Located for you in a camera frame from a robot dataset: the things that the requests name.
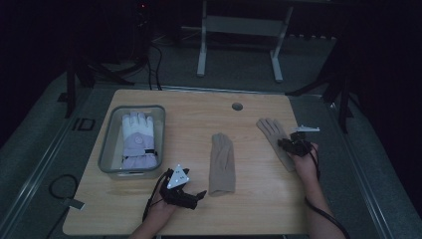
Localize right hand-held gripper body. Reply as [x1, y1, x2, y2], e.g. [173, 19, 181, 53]
[288, 124, 321, 157]

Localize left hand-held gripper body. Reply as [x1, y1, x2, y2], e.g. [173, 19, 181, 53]
[159, 163, 199, 211]

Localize beige glove with dark button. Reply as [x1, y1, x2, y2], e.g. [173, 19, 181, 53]
[256, 118, 297, 173]

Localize plain beige glove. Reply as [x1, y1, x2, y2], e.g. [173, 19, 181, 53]
[208, 132, 237, 197]

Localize white purple ski glove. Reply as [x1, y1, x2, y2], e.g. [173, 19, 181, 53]
[120, 112, 159, 170]

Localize clear plastic bin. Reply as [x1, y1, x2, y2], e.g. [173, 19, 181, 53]
[98, 105, 166, 180]

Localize person's right hand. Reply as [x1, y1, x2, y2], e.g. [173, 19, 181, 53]
[292, 142, 320, 182]

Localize person's left hand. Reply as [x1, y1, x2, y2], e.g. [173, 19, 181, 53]
[147, 198, 177, 224]

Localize black tripod stand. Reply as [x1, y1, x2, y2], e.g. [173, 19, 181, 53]
[287, 29, 355, 134]
[64, 54, 136, 120]

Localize dark equipment with red light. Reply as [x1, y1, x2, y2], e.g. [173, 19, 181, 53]
[132, 0, 154, 63]

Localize left hand-held gripper cable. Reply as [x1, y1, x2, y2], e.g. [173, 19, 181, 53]
[141, 170, 171, 223]

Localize silver floor rail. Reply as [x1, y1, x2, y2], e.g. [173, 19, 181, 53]
[0, 99, 93, 239]
[326, 99, 397, 239]

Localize black hanging cables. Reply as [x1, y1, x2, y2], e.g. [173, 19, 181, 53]
[145, 41, 164, 92]

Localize white metal stand frame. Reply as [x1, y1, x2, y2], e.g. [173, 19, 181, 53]
[196, 0, 295, 84]

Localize black floor cable loop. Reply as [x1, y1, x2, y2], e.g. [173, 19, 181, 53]
[49, 173, 80, 200]

